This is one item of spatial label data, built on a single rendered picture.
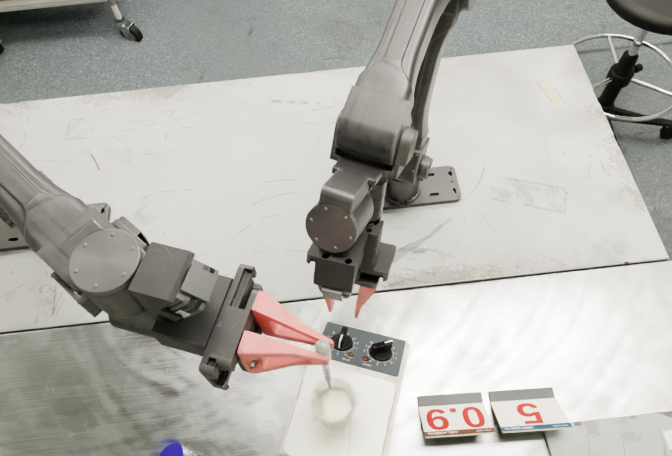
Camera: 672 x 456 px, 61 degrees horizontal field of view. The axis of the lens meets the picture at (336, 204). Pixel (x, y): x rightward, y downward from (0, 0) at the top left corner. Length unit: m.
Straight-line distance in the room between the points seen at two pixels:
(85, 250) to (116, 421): 0.45
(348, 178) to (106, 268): 0.25
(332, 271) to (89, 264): 0.24
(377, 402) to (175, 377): 0.31
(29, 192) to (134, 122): 0.57
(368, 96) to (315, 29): 2.00
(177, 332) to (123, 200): 0.57
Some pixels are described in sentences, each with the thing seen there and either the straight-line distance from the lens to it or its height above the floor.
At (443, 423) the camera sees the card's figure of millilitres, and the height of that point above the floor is 0.93.
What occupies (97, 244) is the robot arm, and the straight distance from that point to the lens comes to 0.50.
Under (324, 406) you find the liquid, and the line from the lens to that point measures 0.73.
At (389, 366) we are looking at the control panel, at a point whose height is 0.96.
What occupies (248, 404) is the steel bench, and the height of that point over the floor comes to 0.90.
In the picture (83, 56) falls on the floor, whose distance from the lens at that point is 2.78.
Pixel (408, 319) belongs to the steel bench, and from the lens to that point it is 0.88.
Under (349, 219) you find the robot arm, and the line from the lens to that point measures 0.57.
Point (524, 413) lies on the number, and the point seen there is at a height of 0.92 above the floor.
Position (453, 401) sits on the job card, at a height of 0.90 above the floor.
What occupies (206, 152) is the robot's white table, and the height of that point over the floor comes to 0.90.
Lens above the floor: 1.73
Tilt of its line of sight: 59 degrees down
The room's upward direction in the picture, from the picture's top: 5 degrees counter-clockwise
